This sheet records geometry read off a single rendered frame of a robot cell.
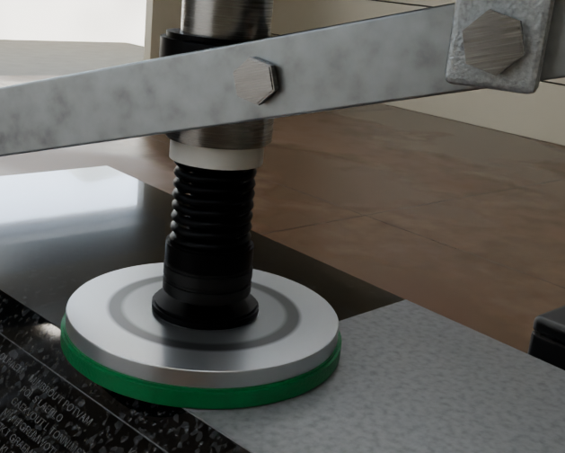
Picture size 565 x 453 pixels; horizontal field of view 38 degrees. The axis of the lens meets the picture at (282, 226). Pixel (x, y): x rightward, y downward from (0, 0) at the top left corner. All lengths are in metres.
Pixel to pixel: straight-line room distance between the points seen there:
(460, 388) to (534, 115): 6.83
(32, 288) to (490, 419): 0.40
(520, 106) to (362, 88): 7.01
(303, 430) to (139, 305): 0.18
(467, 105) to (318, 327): 7.20
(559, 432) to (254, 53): 0.33
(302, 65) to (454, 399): 0.27
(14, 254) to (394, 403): 0.41
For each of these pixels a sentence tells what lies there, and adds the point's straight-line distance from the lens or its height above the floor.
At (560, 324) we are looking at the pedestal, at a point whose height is 0.74.
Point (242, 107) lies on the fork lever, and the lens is 0.53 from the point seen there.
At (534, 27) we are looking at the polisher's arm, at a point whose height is 1.11.
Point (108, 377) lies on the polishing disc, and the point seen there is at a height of 0.86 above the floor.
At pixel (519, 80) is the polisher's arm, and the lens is 0.45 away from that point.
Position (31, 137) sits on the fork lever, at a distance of 0.62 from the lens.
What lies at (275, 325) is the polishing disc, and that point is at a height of 0.87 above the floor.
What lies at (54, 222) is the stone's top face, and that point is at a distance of 0.93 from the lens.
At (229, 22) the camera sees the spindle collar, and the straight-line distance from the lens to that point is 0.57.
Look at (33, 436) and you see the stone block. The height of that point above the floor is 0.79.
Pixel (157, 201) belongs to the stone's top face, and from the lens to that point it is 1.03.
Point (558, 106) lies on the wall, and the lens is 7.32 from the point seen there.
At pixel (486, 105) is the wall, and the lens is 7.68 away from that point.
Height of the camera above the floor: 1.13
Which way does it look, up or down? 17 degrees down
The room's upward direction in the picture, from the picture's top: 6 degrees clockwise
